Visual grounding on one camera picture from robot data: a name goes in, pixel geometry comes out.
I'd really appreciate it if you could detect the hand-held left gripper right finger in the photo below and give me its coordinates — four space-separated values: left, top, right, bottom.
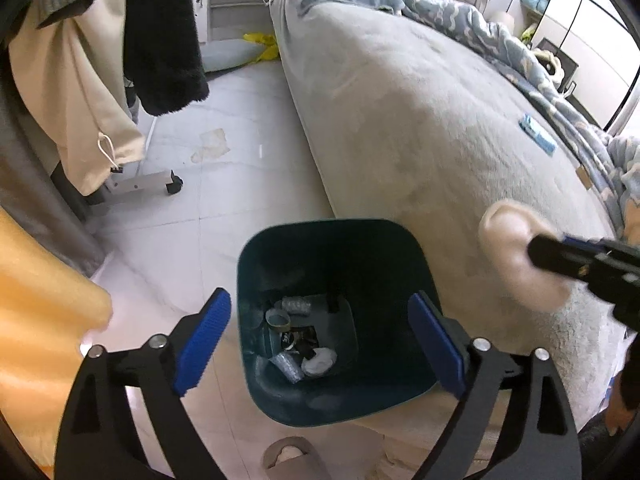
408 291 584 480

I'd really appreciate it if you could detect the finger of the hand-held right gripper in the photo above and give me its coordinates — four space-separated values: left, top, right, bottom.
527 232 609 278

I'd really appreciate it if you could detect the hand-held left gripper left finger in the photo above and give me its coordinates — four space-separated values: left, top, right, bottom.
55 287 233 480

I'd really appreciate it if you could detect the brown tape roll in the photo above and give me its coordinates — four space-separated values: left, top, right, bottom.
265 308 292 332

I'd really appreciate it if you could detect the clear plastic wrapper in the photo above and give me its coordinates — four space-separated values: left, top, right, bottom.
281 296 326 317
270 352 303 385

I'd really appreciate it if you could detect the dark teal trash bin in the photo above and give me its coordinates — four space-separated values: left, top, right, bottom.
236 218 442 428

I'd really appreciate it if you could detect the blue tissue pack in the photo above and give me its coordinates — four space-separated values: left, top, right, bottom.
517 114 558 157

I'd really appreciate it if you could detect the beige slipper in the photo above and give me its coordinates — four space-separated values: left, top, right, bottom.
262 436 318 480

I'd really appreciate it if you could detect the clothes rack wheeled base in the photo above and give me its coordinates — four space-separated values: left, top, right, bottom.
82 170 183 208

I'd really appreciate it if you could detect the black framed panel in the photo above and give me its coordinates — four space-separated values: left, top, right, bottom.
537 37 581 96

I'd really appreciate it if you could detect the cat-shaped pet bed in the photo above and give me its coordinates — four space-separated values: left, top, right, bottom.
532 49 566 86

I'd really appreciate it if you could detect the bed with grey cover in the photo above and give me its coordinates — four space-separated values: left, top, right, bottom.
270 0 640 441

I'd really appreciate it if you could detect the white wardrobe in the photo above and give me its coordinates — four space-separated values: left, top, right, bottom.
527 0 640 126

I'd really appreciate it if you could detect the blue patterned blanket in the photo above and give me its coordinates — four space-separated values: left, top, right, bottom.
350 0 640 241

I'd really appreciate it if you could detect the cream coat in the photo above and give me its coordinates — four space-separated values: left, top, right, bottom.
7 7 148 196

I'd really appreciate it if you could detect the grey floor cushion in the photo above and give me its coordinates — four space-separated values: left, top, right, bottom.
202 40 261 72

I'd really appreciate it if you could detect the black fuzzy coat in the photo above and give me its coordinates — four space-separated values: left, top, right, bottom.
124 0 210 116

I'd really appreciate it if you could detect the yellow cloth on floor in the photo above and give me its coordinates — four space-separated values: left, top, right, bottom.
243 32 280 63

